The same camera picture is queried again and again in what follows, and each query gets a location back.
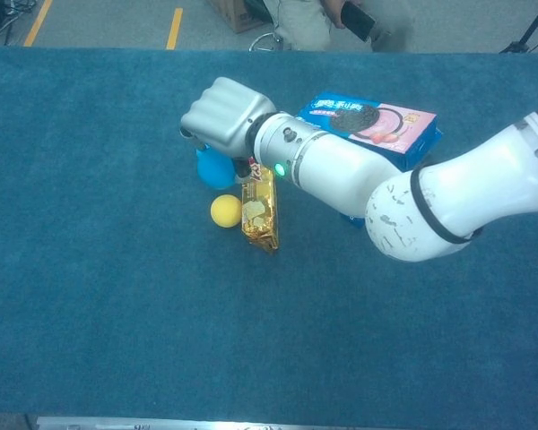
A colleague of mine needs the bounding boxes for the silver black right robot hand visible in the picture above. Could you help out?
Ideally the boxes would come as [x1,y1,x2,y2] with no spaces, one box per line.
[179,76,278,185]

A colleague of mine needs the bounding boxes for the large blue ball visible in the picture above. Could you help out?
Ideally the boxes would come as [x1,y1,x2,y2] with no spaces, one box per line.
[195,145,237,190]

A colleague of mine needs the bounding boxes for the yellow ball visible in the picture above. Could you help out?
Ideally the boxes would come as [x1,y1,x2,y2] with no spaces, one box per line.
[210,194,243,228]

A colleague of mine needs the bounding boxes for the gold foil wafer packet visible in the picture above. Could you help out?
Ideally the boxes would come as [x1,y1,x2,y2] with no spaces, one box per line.
[240,156,280,255]

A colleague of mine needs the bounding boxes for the blue pink Oreo cookie box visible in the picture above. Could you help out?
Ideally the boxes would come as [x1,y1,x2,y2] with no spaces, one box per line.
[294,92,444,172]

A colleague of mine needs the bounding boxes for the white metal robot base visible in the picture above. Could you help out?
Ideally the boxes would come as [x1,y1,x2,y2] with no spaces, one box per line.
[24,414,315,430]

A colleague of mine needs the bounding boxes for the brown cardboard box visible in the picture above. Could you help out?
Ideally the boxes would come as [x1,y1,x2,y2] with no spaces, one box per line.
[207,0,268,35]

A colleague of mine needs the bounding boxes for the seated person in khaki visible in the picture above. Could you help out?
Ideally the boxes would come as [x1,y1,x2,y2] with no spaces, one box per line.
[268,0,413,51]

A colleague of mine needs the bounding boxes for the black smartphone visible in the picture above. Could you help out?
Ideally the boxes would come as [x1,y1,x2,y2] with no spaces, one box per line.
[340,1,377,42]

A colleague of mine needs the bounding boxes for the teal blue table carpet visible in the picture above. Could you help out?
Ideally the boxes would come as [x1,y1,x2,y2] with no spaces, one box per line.
[0,46,538,416]

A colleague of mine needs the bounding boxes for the black tripod stand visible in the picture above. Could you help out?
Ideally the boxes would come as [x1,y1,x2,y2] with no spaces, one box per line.
[499,0,538,55]

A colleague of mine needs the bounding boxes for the chrome stool foot ring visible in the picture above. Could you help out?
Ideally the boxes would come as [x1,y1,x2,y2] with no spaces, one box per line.
[248,30,283,53]

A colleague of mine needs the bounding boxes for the black cables and chair base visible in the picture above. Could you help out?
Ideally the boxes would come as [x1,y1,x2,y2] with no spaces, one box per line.
[0,0,37,46]

